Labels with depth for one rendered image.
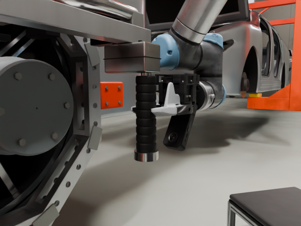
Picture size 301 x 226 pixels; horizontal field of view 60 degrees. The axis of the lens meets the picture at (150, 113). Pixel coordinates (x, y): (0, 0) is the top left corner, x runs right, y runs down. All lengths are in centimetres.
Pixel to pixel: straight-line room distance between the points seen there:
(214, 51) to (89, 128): 36
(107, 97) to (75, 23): 34
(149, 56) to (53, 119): 18
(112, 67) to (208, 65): 29
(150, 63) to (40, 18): 19
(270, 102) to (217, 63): 314
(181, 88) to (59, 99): 23
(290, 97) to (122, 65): 341
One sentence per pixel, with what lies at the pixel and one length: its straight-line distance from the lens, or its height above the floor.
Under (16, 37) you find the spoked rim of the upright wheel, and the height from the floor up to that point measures 98.
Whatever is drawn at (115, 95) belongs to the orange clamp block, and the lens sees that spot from 70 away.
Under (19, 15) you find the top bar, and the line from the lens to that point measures 32.
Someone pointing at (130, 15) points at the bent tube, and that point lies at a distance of 46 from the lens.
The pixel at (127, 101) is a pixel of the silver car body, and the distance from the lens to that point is 114.
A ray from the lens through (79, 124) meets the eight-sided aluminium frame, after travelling 68.
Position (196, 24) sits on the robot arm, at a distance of 57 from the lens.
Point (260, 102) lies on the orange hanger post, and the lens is 383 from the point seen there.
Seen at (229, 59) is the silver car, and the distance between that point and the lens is 287.
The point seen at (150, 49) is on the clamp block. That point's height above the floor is 94.
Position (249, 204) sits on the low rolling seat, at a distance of 131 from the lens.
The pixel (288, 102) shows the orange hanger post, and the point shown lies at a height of 63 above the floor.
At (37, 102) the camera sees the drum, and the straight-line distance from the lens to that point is 38.
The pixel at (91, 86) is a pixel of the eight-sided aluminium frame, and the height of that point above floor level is 87.
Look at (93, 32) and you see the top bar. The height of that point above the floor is 95.
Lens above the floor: 88
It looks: 7 degrees down
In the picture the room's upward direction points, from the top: straight up
